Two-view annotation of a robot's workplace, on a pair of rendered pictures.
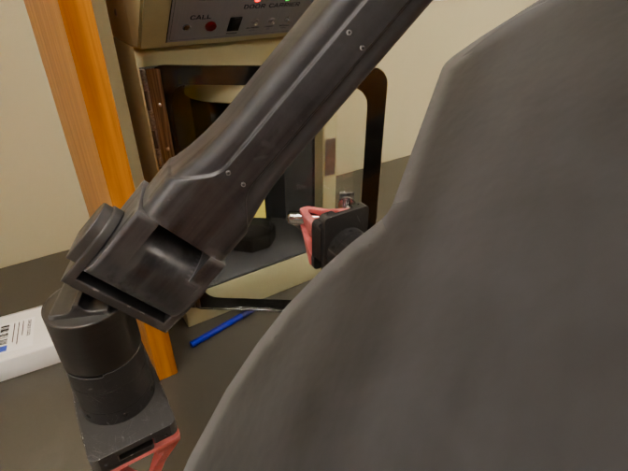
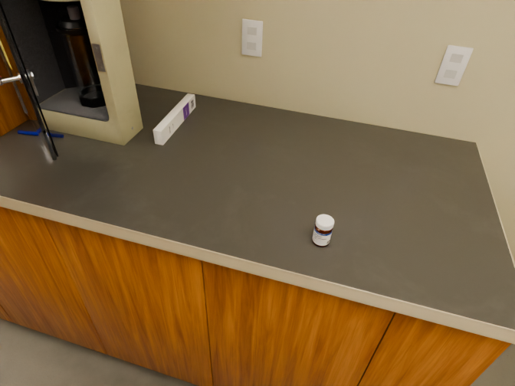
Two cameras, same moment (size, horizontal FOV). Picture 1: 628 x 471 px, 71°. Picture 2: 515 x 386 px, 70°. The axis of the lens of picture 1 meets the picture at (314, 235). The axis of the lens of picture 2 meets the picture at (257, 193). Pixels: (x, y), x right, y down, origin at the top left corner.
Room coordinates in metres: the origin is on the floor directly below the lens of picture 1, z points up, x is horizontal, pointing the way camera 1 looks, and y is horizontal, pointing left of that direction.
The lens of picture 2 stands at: (0.46, -0.99, 1.55)
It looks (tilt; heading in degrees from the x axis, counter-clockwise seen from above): 40 degrees down; 48
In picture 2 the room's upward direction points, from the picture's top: 3 degrees clockwise
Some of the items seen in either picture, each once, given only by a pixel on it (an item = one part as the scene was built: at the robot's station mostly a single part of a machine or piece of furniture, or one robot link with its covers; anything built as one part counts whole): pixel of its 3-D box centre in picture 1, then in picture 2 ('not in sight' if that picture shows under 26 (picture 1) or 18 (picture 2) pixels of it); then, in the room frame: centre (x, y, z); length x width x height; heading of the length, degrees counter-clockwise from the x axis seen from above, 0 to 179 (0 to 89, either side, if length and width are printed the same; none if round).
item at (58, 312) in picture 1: (96, 320); not in sight; (0.25, 0.16, 1.27); 0.07 x 0.06 x 0.07; 10
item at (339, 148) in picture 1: (274, 207); (13, 66); (0.58, 0.06, 1.19); 0.30 x 0.01 x 0.40; 87
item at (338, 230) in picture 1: (355, 255); not in sight; (0.44, -0.05, 1.20); 0.07 x 0.07 x 0.10; 33
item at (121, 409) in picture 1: (113, 380); not in sight; (0.25, 0.16, 1.21); 0.10 x 0.07 x 0.07; 33
